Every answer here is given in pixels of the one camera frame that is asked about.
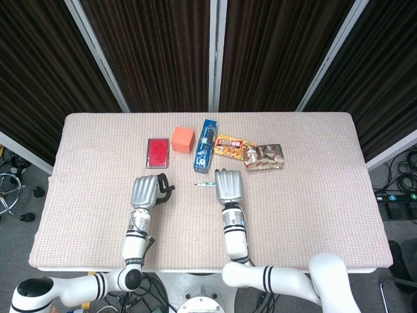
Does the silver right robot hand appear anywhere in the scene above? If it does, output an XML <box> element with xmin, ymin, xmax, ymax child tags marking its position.
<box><xmin>214</xmin><ymin>168</ymin><xmax>244</xmax><ymax>205</ymax></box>

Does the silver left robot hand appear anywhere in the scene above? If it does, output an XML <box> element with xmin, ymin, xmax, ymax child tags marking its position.
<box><xmin>130</xmin><ymin>173</ymin><xmax>176</xmax><ymax>210</ymax></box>

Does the yellow snack packet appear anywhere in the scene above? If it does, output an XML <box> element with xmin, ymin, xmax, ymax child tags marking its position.
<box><xmin>214</xmin><ymin>134</ymin><xmax>257</xmax><ymax>161</ymax></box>

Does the red ink stamp pad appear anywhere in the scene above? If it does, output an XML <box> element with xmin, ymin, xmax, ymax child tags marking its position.
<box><xmin>145</xmin><ymin>137</ymin><xmax>171</xmax><ymax>170</ymax></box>

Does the gold foil snack bag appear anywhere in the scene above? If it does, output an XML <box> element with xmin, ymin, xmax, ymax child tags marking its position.
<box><xmin>243</xmin><ymin>143</ymin><xmax>285</xmax><ymax>171</ymax></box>

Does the long blue cardboard box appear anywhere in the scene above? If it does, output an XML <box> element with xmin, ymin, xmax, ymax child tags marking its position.
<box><xmin>192</xmin><ymin>119</ymin><xmax>218</xmax><ymax>173</ymax></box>

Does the orange cube block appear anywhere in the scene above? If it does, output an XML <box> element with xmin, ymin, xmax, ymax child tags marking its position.
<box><xmin>171</xmin><ymin>126</ymin><xmax>196</xmax><ymax>153</ymax></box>

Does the beige woven tablecloth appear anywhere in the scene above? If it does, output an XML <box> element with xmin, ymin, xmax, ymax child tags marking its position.
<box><xmin>28</xmin><ymin>112</ymin><xmax>393</xmax><ymax>270</ymax></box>

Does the white robot torso base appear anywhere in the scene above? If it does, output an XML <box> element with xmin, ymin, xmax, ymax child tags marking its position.
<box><xmin>156</xmin><ymin>272</ymin><xmax>238</xmax><ymax>313</ymax></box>

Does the dark ribbed partition panel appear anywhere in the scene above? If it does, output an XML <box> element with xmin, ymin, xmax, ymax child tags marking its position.
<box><xmin>0</xmin><ymin>0</ymin><xmax>123</xmax><ymax>167</ymax></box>
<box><xmin>218</xmin><ymin>0</ymin><xmax>356</xmax><ymax>112</ymax></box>
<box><xmin>79</xmin><ymin>0</ymin><xmax>212</xmax><ymax>113</ymax></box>
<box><xmin>302</xmin><ymin>0</ymin><xmax>417</xmax><ymax>164</ymax></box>

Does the chrome stool base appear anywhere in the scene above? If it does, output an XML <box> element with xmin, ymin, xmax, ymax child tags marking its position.
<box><xmin>0</xmin><ymin>172</ymin><xmax>36</xmax><ymax>222</ymax></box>

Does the black power strip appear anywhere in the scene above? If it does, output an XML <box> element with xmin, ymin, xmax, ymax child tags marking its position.
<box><xmin>374</xmin><ymin>192</ymin><xmax>417</xmax><ymax>203</ymax></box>

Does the black foot pedal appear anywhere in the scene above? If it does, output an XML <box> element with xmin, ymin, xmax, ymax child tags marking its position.
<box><xmin>386</xmin><ymin>201</ymin><xmax>405</xmax><ymax>219</ymax></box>

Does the black chair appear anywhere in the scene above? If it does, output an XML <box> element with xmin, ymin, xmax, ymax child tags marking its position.
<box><xmin>379</xmin><ymin>239</ymin><xmax>417</xmax><ymax>313</ymax></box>

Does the cable tangle under robot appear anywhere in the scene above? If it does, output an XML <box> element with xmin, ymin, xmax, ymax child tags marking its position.
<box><xmin>107</xmin><ymin>273</ymin><xmax>170</xmax><ymax>313</ymax></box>

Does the white partition base rail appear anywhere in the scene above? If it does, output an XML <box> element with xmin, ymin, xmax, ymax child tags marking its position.
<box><xmin>365</xmin><ymin>130</ymin><xmax>417</xmax><ymax>171</ymax></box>
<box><xmin>0</xmin><ymin>130</ymin><xmax>53</xmax><ymax>174</ymax></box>

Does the white partition frame post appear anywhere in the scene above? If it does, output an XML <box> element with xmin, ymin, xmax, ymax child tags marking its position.
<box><xmin>64</xmin><ymin>0</ymin><xmax>131</xmax><ymax>113</ymax></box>
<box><xmin>208</xmin><ymin>0</ymin><xmax>228</xmax><ymax>112</ymax></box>
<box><xmin>295</xmin><ymin>0</ymin><xmax>364</xmax><ymax>112</ymax></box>

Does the black floor cable bundle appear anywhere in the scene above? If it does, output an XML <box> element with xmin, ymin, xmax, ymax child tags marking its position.
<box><xmin>374</xmin><ymin>146</ymin><xmax>417</xmax><ymax>193</ymax></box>

